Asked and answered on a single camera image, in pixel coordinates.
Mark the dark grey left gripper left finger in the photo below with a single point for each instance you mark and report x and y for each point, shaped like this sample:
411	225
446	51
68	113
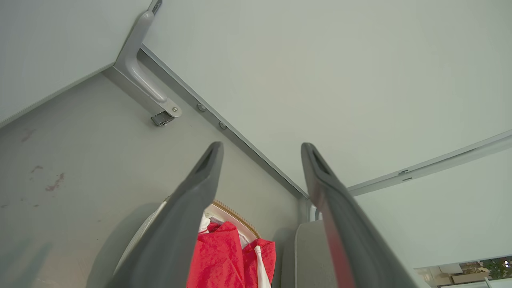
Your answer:
172	240

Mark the red and white jacket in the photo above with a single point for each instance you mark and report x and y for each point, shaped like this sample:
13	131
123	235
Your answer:
220	260

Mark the grey partition foot bracket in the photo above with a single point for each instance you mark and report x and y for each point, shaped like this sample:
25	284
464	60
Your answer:
138	76

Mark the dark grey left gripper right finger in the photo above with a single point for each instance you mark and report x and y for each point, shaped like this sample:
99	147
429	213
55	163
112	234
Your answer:
352	240

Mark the grey fabric ottoman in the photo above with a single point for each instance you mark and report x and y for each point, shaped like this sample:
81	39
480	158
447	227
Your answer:
310	256

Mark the white laundry basket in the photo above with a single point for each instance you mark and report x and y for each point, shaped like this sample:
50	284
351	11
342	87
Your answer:
234	218

